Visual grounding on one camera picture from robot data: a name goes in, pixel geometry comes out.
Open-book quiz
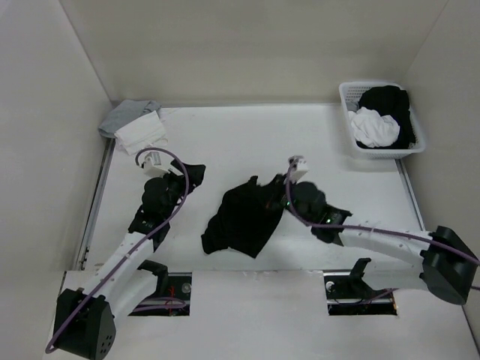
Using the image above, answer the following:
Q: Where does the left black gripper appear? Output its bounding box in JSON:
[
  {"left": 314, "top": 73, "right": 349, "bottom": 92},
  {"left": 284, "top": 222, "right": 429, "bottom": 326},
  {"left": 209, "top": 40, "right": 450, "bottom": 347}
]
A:
[{"left": 157, "top": 160, "right": 205, "bottom": 219}]

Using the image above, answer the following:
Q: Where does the black tank top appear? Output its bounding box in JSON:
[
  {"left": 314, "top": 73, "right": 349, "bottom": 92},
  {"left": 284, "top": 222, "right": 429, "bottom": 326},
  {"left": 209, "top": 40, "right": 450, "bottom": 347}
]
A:
[{"left": 201, "top": 174, "right": 285, "bottom": 258}]

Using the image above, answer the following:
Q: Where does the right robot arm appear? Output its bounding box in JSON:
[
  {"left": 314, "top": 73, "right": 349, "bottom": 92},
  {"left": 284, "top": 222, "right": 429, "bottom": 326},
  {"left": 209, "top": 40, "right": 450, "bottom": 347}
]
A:
[{"left": 274, "top": 174, "right": 479, "bottom": 305}]

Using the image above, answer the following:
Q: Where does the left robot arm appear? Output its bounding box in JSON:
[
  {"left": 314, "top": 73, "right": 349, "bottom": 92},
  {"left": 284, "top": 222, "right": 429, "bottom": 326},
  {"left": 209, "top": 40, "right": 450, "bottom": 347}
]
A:
[{"left": 45, "top": 160, "right": 206, "bottom": 359}]

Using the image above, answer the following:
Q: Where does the folded white tank top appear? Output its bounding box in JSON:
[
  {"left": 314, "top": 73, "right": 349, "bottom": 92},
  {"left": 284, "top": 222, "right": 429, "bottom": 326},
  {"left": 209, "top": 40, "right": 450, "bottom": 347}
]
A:
[{"left": 114, "top": 111, "right": 168, "bottom": 155}]

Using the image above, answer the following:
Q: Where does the folded grey tank top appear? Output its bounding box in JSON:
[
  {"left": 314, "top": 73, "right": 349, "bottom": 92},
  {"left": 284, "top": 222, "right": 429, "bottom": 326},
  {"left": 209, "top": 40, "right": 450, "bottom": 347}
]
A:
[{"left": 98, "top": 100, "right": 162, "bottom": 138}]

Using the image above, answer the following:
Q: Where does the crumpled white tank top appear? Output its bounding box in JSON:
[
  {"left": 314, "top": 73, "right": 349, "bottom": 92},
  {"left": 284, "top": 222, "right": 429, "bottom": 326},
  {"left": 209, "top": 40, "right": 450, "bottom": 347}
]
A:
[{"left": 348, "top": 107, "right": 401, "bottom": 149}]

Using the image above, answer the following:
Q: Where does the white plastic laundry basket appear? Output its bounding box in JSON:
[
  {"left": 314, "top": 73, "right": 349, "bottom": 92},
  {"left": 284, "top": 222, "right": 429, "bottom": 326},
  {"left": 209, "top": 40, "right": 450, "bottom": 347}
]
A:
[{"left": 338, "top": 80, "right": 426, "bottom": 159}]

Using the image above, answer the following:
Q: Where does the black garment in basket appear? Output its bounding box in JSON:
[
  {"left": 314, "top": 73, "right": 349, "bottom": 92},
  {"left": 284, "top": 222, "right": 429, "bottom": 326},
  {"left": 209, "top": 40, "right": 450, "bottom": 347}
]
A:
[{"left": 354, "top": 86, "right": 415, "bottom": 149}]

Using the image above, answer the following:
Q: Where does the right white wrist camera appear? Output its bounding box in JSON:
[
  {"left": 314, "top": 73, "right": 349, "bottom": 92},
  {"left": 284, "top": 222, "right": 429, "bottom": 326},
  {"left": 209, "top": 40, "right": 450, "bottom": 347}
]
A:
[{"left": 286, "top": 155, "right": 309, "bottom": 184}]

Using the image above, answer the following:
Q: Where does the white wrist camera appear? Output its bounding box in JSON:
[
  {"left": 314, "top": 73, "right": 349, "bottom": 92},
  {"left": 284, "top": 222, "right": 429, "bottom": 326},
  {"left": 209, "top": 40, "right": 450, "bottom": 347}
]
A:
[
  {"left": 138, "top": 151, "right": 169, "bottom": 178},
  {"left": 286, "top": 155, "right": 309, "bottom": 184}
]

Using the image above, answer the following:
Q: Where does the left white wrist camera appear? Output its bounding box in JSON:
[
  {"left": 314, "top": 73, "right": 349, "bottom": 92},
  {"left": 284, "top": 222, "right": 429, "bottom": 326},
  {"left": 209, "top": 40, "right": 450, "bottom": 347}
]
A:
[{"left": 138, "top": 151, "right": 169, "bottom": 178}]

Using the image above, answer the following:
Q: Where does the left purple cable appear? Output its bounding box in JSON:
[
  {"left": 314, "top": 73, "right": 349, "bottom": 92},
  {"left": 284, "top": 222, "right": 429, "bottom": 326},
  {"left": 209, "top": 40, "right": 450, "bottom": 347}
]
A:
[{"left": 44, "top": 148, "right": 191, "bottom": 356}]

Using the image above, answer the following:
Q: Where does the purple cable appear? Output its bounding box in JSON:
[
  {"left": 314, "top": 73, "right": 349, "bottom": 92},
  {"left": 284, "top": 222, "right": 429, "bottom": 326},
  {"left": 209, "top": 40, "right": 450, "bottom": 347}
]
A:
[
  {"left": 284, "top": 159, "right": 480, "bottom": 290},
  {"left": 44, "top": 148, "right": 191, "bottom": 356}
]

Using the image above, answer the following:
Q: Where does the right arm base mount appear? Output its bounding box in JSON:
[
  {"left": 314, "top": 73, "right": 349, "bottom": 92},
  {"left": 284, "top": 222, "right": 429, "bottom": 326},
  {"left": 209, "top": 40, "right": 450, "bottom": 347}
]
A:
[{"left": 323, "top": 258, "right": 398, "bottom": 316}]

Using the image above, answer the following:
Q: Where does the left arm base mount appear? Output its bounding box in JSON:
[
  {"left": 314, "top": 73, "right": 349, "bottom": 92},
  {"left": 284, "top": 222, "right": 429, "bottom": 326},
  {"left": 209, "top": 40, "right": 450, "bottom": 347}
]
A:
[{"left": 130, "top": 260, "right": 193, "bottom": 317}]

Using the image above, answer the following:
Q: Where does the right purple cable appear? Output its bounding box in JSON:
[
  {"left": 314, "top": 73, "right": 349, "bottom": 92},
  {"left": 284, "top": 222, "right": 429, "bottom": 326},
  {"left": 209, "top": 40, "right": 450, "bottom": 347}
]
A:
[{"left": 284, "top": 159, "right": 480, "bottom": 290}]

